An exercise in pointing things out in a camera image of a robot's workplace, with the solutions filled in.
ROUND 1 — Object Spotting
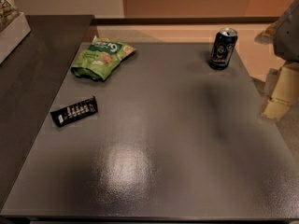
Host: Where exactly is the dark blue pepsi can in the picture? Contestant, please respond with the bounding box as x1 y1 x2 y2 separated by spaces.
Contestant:
209 27 238 70

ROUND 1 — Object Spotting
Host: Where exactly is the yellow cardboard box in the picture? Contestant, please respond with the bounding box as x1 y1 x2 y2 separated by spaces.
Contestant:
262 62 299 119

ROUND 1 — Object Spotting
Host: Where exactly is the black candy bar wrapper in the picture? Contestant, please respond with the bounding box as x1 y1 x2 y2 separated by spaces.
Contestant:
50 96 98 127

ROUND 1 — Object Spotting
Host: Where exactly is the snack packet in white box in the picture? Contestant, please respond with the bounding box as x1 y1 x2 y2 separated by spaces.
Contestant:
0 0 19 32

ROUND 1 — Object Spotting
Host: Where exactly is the green snack chip bag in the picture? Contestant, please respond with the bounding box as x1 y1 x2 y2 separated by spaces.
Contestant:
71 36 135 81

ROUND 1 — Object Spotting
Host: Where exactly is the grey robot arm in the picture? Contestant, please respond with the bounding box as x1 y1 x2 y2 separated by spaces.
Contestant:
273 0 299 62

